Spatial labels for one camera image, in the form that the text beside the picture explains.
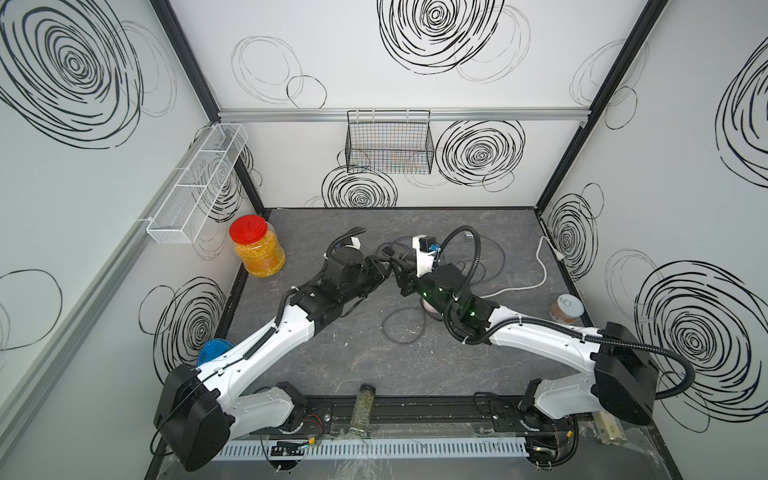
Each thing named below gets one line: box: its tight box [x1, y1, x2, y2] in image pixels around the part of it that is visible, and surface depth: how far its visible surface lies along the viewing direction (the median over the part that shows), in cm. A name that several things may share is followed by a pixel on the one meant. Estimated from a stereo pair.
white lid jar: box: [549, 293, 585, 323], surface depth 90 cm
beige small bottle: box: [592, 410, 627, 446], surface depth 70 cm
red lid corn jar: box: [229, 214, 287, 278], surface depth 95 cm
